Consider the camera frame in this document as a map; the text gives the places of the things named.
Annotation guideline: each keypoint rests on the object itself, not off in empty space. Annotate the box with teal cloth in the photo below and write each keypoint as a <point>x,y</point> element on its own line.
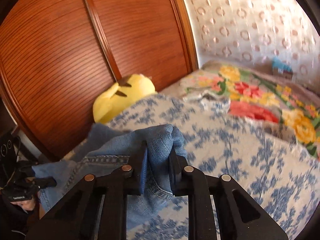
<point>281,69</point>

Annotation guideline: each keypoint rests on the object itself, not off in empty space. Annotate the left hand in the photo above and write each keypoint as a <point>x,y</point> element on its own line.
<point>27,205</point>

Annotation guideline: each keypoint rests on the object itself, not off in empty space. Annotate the wooden slatted wardrobe doors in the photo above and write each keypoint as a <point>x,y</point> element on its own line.
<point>57,56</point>

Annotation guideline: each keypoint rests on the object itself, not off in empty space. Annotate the blue floral white bedspread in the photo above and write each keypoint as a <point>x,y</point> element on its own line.
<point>264,158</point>

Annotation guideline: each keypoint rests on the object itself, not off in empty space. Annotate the sheer circle pattern curtain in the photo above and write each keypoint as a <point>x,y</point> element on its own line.
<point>254,32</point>

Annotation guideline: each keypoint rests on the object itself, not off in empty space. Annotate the blue denim jeans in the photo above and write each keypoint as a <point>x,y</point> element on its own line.
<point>105,150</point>

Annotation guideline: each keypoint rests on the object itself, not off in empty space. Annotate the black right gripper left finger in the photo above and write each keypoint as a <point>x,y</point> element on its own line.
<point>96,207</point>

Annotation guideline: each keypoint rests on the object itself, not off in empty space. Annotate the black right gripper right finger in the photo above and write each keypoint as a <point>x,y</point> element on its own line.
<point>218,207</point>

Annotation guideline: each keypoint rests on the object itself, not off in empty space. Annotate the colourful floral blanket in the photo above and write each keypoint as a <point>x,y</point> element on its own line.
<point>258,96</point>

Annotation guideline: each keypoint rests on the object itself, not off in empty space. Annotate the yellow plush toy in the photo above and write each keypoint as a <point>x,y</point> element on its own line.
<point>120,96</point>

